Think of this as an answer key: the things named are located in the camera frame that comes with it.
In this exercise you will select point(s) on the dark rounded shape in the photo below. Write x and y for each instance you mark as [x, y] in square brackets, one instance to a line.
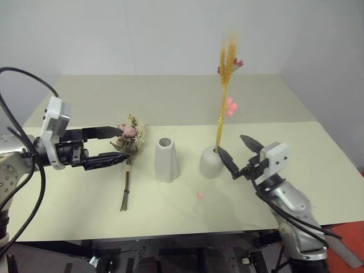
[148, 264]

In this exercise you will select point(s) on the small pink fallen flower ball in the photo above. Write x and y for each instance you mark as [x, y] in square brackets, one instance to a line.
[200, 195]

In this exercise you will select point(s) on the tall white tapered vase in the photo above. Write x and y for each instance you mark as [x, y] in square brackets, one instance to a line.
[166, 162]

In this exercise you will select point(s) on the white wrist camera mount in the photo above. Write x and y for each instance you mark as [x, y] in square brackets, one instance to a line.
[274, 159]
[52, 119]

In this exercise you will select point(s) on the dried pink rose bouquet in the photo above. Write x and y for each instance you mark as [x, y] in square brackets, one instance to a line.
[131, 139]

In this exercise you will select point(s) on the yellow wheat flower bouquet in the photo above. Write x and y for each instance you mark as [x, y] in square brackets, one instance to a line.
[227, 65]

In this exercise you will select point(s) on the black metal table frame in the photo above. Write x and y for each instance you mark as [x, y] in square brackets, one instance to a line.
[182, 250]

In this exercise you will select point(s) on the round white vase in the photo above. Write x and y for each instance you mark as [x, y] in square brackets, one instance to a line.
[211, 166]

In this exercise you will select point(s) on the grey flat strip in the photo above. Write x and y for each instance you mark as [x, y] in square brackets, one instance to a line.
[342, 250]

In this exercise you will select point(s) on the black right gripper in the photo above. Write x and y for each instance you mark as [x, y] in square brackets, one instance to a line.
[251, 169]

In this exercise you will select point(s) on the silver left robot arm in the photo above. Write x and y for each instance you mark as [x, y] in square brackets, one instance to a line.
[11, 173]

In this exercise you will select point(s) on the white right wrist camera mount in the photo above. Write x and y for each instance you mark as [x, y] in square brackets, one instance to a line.
[274, 159]

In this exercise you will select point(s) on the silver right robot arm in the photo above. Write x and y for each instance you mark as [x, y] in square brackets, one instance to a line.
[295, 210]

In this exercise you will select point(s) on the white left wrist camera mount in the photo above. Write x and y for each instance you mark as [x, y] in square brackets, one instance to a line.
[52, 119]

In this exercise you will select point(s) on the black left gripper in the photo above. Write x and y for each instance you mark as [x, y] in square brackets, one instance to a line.
[68, 153]

